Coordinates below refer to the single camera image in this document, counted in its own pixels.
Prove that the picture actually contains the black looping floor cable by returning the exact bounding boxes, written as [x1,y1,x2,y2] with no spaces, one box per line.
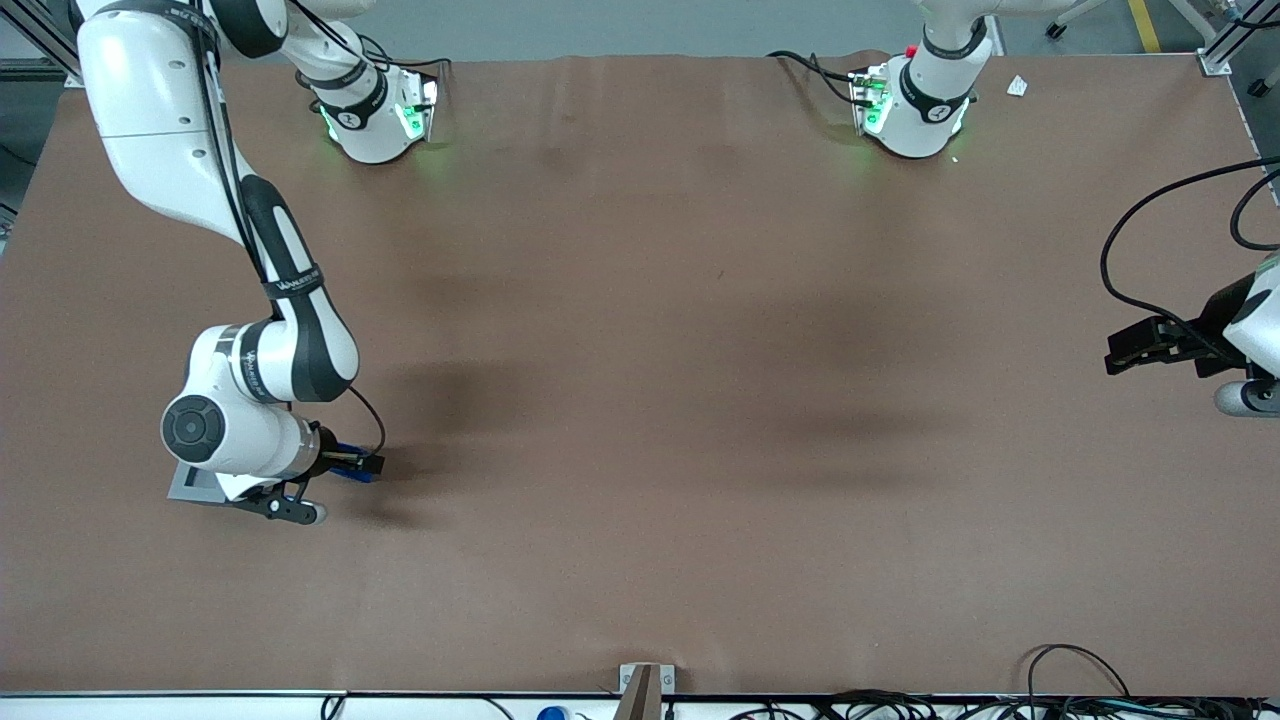
[1026,644,1133,701]

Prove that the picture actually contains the aluminium frame profile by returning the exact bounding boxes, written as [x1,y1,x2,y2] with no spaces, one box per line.
[1198,0,1280,77]
[0,0,83,89]

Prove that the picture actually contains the white table edge rail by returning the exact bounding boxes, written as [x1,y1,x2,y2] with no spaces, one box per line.
[0,689,1280,720]

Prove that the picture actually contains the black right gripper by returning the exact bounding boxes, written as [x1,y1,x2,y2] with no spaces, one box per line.
[300,424,387,484]

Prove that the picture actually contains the grey table edge bracket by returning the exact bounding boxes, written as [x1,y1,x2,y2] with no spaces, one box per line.
[615,664,663,720]

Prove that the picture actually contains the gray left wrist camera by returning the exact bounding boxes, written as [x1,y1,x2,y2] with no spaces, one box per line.
[1213,378,1280,419]

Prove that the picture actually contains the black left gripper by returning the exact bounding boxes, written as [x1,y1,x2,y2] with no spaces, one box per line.
[1104,274,1259,380]

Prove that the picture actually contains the metal mounting bracket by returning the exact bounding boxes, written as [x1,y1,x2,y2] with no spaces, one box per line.
[619,663,677,696]

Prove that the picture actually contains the brown table cover sheet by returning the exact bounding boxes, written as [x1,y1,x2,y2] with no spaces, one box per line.
[0,52,1280,698]

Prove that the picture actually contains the short black cable loop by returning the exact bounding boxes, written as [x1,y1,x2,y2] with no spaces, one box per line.
[1229,168,1280,252]

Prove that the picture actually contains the black cable bundle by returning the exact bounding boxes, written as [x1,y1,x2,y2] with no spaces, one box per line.
[730,688,1280,720]

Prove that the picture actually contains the long black left arm cable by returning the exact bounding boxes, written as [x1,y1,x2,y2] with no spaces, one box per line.
[1099,156,1280,367]

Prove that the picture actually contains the black base power cable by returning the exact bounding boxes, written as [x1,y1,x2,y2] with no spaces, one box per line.
[767,49,867,107]
[360,35,453,81]

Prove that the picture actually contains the gray square base block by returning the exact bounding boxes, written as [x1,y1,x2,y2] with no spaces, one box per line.
[166,460,241,507]

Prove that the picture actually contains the blue plastic part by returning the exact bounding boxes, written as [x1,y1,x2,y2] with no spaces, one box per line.
[332,443,379,484]

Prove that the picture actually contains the white chair leg caster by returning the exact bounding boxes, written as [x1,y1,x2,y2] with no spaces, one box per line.
[1044,0,1113,41]

